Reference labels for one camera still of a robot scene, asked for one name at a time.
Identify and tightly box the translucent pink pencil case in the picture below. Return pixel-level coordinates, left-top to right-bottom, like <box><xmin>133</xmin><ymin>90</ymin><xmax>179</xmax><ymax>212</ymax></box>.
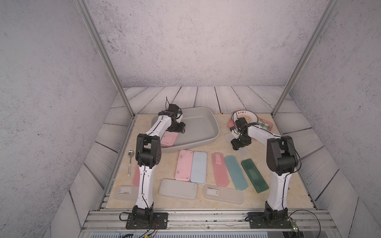
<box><xmin>212</xmin><ymin>152</ymin><xmax>229</xmax><ymax>187</ymax></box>

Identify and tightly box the pale pink pencil case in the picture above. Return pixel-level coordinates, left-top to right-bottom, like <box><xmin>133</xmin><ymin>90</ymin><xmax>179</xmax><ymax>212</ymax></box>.
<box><xmin>175</xmin><ymin>150</ymin><xmax>193</xmax><ymax>181</ymax></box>

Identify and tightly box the light blue pencil case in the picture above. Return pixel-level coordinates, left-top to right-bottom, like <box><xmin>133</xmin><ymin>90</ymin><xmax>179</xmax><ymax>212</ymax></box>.
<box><xmin>190</xmin><ymin>151</ymin><xmax>207</xmax><ymax>184</ymax></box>

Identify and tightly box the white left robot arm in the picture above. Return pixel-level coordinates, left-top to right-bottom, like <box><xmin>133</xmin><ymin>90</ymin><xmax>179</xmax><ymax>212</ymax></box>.
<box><xmin>132</xmin><ymin>104</ymin><xmax>186</xmax><ymax>224</ymax></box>

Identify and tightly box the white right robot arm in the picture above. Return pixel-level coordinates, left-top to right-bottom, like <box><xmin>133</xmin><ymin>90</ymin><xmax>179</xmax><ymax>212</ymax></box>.
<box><xmin>231</xmin><ymin>118</ymin><xmax>300</xmax><ymax>226</ymax></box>

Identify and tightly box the grey plastic storage box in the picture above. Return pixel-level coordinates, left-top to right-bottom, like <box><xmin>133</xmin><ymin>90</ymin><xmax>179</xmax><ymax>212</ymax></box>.
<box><xmin>161</xmin><ymin>107</ymin><xmax>220</xmax><ymax>153</ymax></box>

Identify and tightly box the teal pencil case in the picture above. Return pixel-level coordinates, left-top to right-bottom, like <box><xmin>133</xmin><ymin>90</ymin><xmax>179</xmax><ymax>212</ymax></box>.
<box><xmin>224</xmin><ymin>155</ymin><xmax>249</xmax><ymax>191</ymax></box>

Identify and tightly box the dark green pencil case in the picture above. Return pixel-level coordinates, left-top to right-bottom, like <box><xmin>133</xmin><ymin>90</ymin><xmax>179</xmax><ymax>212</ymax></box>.
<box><xmin>241</xmin><ymin>159</ymin><xmax>269</xmax><ymax>193</ymax></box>

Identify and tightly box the clear case with label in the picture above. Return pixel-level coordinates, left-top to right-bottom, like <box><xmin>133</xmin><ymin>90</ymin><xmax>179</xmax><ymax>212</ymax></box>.
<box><xmin>203</xmin><ymin>184</ymin><xmax>244</xmax><ymax>205</ymax></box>

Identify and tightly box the grey flat pencil case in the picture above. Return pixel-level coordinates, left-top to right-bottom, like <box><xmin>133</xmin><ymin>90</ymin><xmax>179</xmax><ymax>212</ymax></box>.
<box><xmin>159</xmin><ymin>178</ymin><xmax>197</xmax><ymax>200</ymax></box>

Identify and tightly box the dark pink flat case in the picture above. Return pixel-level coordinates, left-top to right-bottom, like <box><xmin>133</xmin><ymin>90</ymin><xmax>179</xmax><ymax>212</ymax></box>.
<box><xmin>133</xmin><ymin>165</ymin><xmax>140</xmax><ymax>186</ymax></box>

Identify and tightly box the clear case far left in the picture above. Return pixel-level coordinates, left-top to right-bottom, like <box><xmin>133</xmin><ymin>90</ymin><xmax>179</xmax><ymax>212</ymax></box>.
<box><xmin>113</xmin><ymin>185</ymin><xmax>139</xmax><ymax>201</ymax></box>

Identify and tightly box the orange patterned plate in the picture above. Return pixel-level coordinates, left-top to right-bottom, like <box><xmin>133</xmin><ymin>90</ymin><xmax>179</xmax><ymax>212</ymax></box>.
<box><xmin>231</xmin><ymin>110</ymin><xmax>259</xmax><ymax>123</ymax></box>

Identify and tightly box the green checkered cloth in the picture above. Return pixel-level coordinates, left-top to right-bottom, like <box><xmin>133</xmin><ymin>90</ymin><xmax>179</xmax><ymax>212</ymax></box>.
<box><xmin>258</xmin><ymin>118</ymin><xmax>273</xmax><ymax>131</ymax></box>

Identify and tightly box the silver spoon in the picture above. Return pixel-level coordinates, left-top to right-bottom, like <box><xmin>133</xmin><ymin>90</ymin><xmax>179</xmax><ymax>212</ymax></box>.
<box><xmin>128</xmin><ymin>150</ymin><xmax>135</xmax><ymax>176</ymax></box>

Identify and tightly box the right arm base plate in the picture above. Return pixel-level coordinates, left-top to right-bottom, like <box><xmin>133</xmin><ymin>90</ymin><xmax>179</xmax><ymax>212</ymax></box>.
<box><xmin>245</xmin><ymin>212</ymin><xmax>293</xmax><ymax>229</ymax></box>

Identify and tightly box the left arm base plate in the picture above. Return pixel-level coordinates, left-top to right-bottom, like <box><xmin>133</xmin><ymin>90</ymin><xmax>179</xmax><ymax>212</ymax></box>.
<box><xmin>126</xmin><ymin>212</ymin><xmax>169</xmax><ymax>230</ymax></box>

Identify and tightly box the aluminium front rail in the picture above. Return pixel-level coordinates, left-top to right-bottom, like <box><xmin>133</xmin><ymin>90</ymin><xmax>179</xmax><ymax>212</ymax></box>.
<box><xmin>81</xmin><ymin>209</ymin><xmax>341</xmax><ymax>238</ymax></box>

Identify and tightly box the aluminium frame post left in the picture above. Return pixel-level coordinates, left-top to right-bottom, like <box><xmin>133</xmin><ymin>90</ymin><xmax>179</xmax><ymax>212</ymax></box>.
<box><xmin>74</xmin><ymin>0</ymin><xmax>135</xmax><ymax>118</ymax></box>

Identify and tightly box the aluminium frame post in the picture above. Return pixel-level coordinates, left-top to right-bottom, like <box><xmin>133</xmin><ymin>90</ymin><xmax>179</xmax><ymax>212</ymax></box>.
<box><xmin>74</xmin><ymin>0</ymin><xmax>135</xmax><ymax>118</ymax></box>
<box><xmin>271</xmin><ymin>0</ymin><xmax>339</xmax><ymax>118</ymax></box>

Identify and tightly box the aluminium frame post right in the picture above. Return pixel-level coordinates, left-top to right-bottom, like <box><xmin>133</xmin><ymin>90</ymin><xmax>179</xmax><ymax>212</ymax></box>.
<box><xmin>271</xmin><ymin>0</ymin><xmax>339</xmax><ymax>118</ymax></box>

